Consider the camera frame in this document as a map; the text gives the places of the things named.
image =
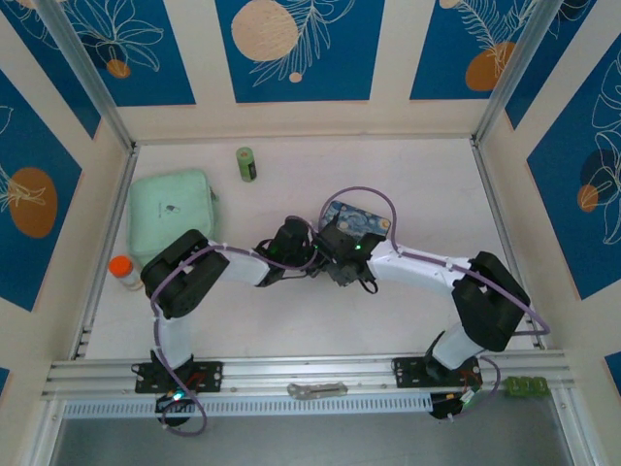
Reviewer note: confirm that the starry night print box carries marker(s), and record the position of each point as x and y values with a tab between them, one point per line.
369	221

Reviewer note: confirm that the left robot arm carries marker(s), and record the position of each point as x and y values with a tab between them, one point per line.
242	267

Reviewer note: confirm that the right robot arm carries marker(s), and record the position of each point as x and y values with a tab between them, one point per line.
412	267

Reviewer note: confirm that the green cylinder with black label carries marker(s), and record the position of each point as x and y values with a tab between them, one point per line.
246	165

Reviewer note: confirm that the black mounting plate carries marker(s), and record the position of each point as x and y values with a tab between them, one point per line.
208	376
412	371

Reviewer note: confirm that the small silver metal plate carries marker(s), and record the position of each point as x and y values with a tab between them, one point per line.
317	390

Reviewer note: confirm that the mint green zip pouch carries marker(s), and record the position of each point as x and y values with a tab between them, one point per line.
170	209

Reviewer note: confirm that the black base connector module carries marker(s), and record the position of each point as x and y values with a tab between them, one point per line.
451	405
172	403

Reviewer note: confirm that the orange capped small bottle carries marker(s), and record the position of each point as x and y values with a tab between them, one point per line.
121	267

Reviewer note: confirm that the green terminal block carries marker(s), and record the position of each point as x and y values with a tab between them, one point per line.
528	387

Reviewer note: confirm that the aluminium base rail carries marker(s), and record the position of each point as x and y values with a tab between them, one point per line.
301	371

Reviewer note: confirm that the aluminium side rail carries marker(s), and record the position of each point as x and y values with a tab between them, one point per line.
495	209
116	209

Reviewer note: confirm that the aluminium frame post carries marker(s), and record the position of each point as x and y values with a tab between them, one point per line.
87	73
519	73

